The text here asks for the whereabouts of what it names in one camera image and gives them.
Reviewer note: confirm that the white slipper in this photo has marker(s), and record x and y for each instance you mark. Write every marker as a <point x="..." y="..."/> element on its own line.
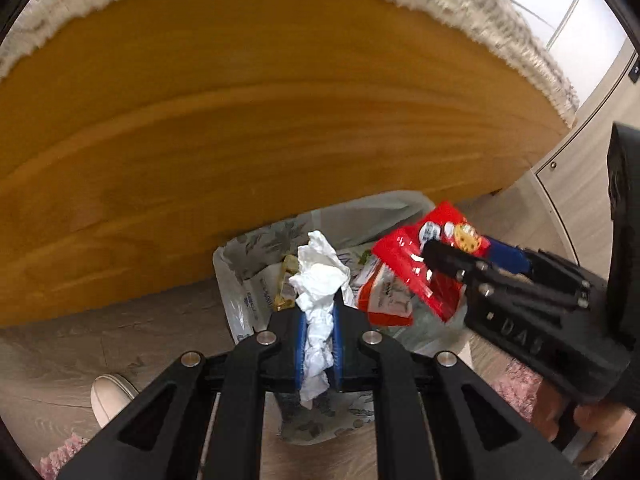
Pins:
<point x="115" y="400"/>

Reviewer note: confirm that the light wood door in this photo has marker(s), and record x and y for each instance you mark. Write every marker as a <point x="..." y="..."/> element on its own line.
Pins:
<point x="590" y="110"/>

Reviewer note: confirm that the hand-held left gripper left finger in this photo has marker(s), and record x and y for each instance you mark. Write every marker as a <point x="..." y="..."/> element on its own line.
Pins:
<point x="300" y="355"/>

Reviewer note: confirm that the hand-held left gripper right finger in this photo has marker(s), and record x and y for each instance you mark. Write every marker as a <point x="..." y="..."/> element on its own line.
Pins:
<point x="337" y="355"/>

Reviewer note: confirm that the pink shaggy rug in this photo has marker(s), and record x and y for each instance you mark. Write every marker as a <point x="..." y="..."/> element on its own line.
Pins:
<point x="515" y="390"/>
<point x="65" y="460"/>

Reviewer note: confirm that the leaf print lined trash bin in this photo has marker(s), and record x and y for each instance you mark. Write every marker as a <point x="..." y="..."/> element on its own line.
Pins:
<point x="260" y="245"/>

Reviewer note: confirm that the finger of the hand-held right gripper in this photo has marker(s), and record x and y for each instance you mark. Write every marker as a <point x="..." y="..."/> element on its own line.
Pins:
<point x="450" y="257"/>
<point x="510" y="257"/>

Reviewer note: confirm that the white tissue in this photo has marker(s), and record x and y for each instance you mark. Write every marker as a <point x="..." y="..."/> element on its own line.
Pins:
<point x="320" y="280"/>

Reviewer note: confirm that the red snack packet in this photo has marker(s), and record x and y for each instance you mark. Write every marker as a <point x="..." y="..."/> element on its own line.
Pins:
<point x="400" y="255"/>

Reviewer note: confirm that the wooden bed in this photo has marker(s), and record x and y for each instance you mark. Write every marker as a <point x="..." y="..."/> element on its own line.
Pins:
<point x="250" y="135"/>

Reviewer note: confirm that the gold snack packet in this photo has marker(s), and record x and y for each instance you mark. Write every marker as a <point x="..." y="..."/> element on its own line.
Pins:
<point x="286" y="285"/>

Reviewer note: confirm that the person's right hand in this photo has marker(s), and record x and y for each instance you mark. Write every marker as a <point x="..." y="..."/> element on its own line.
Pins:
<point x="600" y="425"/>

